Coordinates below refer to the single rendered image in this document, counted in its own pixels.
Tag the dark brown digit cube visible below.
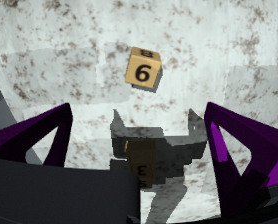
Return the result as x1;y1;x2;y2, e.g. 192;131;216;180
125;47;162;89
132;163;152;189

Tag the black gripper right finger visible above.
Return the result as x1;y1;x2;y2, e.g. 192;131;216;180
204;102;278;217

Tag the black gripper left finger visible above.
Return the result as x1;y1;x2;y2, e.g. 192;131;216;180
0;103;73;167

